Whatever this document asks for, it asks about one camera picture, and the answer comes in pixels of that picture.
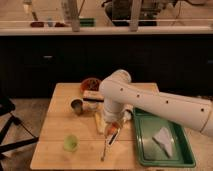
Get green plastic tray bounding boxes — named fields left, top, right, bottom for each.
left=133, top=108, right=196, bottom=168

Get orange apple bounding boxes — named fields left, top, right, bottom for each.
left=107, top=122, right=120, bottom=134

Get orange bowl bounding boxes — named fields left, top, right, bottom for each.
left=80, top=78, right=101, bottom=92

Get metal fork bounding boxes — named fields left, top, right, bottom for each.
left=101, top=135, right=109, bottom=162

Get black stand legs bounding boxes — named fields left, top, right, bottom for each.
left=0, top=97, right=39, bottom=165

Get white black-striped box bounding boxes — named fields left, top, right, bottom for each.
left=83, top=90, right=104, bottom=102

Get cream handled utensil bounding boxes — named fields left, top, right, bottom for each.
left=95, top=112, right=104, bottom=134

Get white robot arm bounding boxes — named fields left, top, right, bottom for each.
left=99, top=69, right=213, bottom=137

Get metal cup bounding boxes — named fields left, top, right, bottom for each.
left=71, top=99, right=83, bottom=115

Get white folded cloth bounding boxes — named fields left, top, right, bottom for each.
left=153, top=127, right=173, bottom=158

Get green plastic cup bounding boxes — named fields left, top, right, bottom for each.
left=63, top=135, right=78, bottom=152

